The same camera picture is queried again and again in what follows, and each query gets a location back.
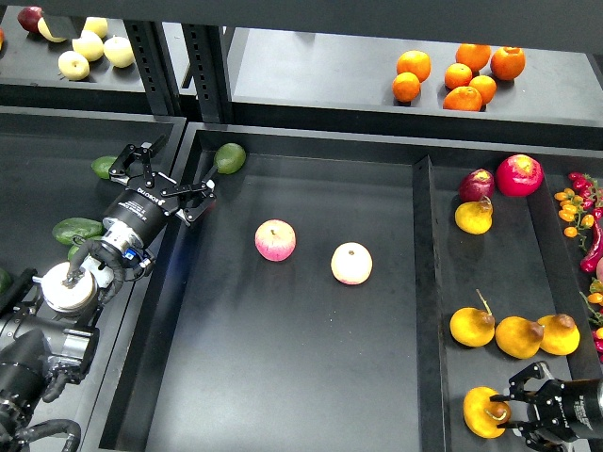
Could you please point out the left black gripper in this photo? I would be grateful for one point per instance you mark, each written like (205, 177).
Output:
(144, 207)

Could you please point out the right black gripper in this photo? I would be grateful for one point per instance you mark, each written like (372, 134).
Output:
(562, 410)

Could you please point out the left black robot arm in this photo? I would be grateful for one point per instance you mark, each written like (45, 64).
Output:
(48, 323)

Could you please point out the small yellow pear behind arm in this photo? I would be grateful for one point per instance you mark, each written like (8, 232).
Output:
(560, 334)

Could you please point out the green avocado left tray top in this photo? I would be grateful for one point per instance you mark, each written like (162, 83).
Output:
(102, 165)

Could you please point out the green avocado tray corner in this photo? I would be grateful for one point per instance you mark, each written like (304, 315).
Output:
(229, 158)

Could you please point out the green avocado cluster top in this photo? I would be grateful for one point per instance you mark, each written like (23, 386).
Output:
(77, 228)

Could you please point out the green avocado cluster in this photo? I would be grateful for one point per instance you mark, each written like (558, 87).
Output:
(73, 252)
(77, 228)

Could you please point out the green avocado cluster middle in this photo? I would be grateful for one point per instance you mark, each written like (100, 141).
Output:
(73, 252)

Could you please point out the yellow pear with stem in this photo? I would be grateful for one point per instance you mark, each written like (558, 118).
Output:
(473, 327)

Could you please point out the pale yellow pear right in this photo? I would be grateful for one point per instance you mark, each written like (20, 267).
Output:
(119, 52)

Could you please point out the pale yellow pear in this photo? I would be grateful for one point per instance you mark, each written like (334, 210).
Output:
(97, 25)
(89, 45)
(73, 66)
(119, 52)

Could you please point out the pale yellow pear front left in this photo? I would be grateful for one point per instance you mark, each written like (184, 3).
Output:
(73, 66)

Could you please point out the pale yellow pear middle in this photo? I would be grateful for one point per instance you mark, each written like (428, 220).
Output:
(89, 45)

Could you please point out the pale yellow pear back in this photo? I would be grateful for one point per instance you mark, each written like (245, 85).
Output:
(97, 25)

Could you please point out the avocado at left edge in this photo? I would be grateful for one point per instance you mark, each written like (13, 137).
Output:
(5, 281)

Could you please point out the pale yellow pear partly hidden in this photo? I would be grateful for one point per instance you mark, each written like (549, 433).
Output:
(46, 33)

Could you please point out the left black tray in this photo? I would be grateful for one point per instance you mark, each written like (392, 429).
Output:
(46, 177)

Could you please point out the black tray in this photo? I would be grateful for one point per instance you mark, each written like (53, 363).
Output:
(521, 265)
(46, 177)
(281, 356)

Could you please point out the cherry tomato bunch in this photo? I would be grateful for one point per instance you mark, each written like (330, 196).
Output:
(592, 298)
(580, 204)

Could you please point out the pink red apple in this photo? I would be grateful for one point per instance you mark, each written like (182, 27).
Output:
(275, 240)

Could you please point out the right black tray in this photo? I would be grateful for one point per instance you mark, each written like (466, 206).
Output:
(521, 265)

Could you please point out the red chili pepper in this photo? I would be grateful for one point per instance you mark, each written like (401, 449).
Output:
(589, 262)

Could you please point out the center black tray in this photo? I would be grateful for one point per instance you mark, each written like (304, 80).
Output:
(281, 356)

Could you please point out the pale yellow pink apple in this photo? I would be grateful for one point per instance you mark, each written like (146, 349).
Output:
(351, 263)

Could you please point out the dark red apple shelf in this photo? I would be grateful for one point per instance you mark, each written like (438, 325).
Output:
(29, 17)

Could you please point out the dark red apple right tray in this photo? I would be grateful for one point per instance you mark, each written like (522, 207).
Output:
(476, 185)

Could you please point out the orange far left lower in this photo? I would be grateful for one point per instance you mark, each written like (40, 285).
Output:
(405, 87)

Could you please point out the orange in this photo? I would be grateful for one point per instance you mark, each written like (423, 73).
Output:
(417, 62)
(486, 86)
(507, 63)
(405, 87)
(464, 99)
(474, 56)

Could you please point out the orange far left upper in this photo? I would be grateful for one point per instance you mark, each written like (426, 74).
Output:
(417, 62)

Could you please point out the orange front bottom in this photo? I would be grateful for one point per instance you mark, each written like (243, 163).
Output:
(464, 99)

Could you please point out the orange right lower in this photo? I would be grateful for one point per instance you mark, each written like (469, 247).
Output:
(486, 86)

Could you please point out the orange top middle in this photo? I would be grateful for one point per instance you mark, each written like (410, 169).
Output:
(474, 56)

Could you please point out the orange top right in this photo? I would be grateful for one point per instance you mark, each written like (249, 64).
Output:
(507, 63)

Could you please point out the black perforated shelf post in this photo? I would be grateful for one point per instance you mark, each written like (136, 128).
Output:
(207, 65)

